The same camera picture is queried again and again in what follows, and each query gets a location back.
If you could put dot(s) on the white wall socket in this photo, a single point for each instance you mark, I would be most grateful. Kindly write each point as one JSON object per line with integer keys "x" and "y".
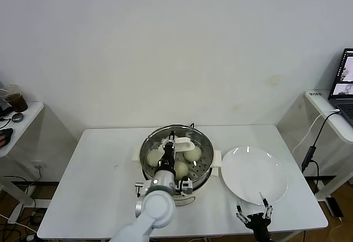
{"x": 39, "y": 165}

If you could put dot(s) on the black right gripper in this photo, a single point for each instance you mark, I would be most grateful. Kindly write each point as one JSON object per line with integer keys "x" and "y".
{"x": 256, "y": 222}

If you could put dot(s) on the plastic cup of brown drink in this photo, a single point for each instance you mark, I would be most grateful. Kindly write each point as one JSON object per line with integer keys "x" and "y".
{"x": 18, "y": 101}

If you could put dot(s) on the white steamed baozi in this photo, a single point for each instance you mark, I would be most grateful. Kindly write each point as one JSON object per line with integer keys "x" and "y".
{"x": 153, "y": 158}
{"x": 193, "y": 154}
{"x": 182, "y": 170}

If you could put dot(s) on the black pouch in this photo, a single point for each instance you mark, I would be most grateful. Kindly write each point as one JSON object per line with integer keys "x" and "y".
{"x": 7, "y": 135}

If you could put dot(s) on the open black laptop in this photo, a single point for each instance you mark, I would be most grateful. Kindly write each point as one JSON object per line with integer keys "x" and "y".
{"x": 344, "y": 71}

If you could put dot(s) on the small printed desk label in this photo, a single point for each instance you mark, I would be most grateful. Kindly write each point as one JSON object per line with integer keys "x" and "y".
{"x": 315, "y": 94}

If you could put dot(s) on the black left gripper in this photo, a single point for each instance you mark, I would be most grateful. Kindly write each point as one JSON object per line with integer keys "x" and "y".
{"x": 167, "y": 159}

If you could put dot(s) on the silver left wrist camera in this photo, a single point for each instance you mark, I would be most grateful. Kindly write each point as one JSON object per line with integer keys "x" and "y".
{"x": 186, "y": 187}

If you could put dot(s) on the white round plate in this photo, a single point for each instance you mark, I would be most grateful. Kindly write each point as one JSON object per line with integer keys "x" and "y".
{"x": 253, "y": 170}

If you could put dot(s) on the dark tablet screen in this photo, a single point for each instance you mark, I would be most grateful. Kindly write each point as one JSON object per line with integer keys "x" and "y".
{"x": 3, "y": 107}

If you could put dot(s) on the stainless steel steamer pot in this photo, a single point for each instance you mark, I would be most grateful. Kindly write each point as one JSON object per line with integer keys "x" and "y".
{"x": 201, "y": 180}

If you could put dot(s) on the black laptop power adapter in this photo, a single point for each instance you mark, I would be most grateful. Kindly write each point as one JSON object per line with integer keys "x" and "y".
{"x": 309, "y": 158}

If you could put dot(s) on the white side desk with cup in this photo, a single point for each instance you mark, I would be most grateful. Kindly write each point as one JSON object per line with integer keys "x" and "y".
{"x": 30, "y": 115}

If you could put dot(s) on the black floor power strip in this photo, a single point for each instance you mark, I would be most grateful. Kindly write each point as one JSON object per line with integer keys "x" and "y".
{"x": 335, "y": 207}

